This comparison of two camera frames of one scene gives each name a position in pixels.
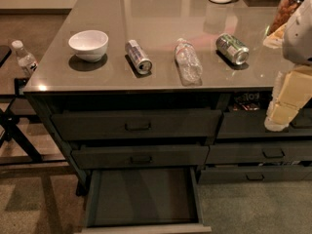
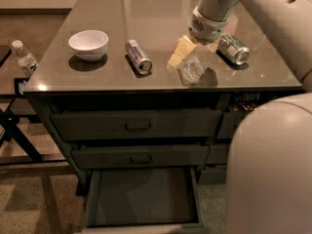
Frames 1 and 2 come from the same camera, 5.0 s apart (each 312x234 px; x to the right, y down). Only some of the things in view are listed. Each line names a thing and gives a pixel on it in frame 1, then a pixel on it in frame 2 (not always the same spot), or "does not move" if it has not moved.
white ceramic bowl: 90,46 does not move
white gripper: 298,38 to 208,29
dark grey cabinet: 165,77 does not move
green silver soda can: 233,49 does not move
